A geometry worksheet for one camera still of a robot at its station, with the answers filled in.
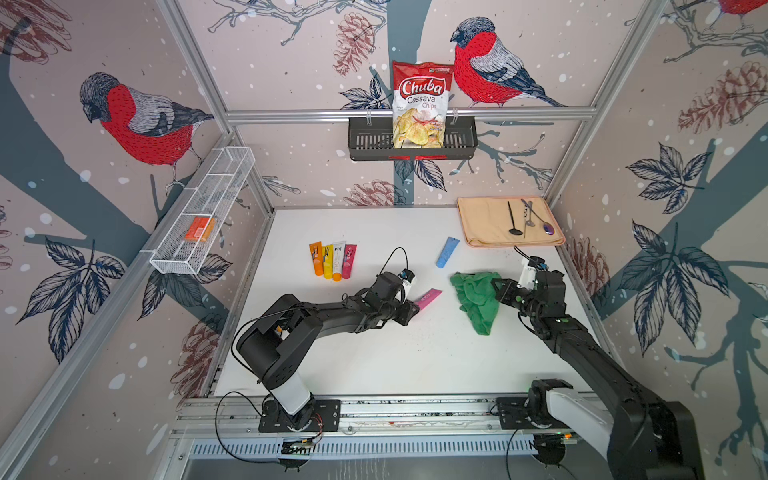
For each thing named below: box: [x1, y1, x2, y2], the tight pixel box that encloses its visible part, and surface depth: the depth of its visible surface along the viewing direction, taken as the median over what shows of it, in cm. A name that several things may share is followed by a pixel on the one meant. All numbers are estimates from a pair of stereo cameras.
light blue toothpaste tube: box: [436, 236, 460, 269], surface depth 108 cm
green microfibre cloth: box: [450, 271, 501, 335], surface depth 89 cm
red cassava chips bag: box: [392, 60, 455, 149], surface depth 87 cm
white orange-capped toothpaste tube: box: [332, 241, 347, 282], surface depth 103 cm
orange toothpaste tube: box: [308, 241, 324, 277], surface depth 106 cm
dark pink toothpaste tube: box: [342, 244, 357, 279], surface depth 106 cm
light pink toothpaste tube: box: [415, 288, 443, 310], surface depth 94 cm
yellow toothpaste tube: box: [322, 244, 334, 280], surface depth 105 cm
